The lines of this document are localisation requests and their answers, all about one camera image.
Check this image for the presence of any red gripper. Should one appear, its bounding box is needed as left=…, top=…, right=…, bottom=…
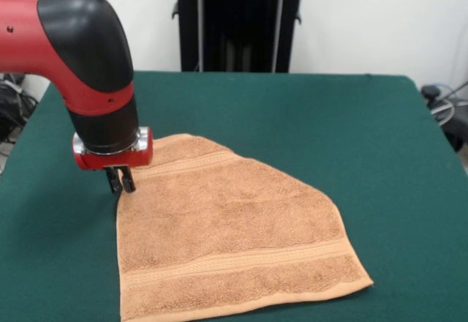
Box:
left=72, top=126, right=154, bottom=195

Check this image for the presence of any orange terry towel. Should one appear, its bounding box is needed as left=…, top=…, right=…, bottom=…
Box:
left=116, top=133, right=374, bottom=322

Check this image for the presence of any dark green table cloth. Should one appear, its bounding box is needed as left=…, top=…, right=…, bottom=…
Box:
left=0, top=70, right=468, bottom=322

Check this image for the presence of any black equipment stand with cables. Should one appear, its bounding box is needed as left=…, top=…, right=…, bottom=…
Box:
left=420, top=80, right=468, bottom=153
left=0, top=74, right=39, bottom=143

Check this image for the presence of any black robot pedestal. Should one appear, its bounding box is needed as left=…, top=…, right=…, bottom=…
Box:
left=170, top=0, right=319, bottom=73

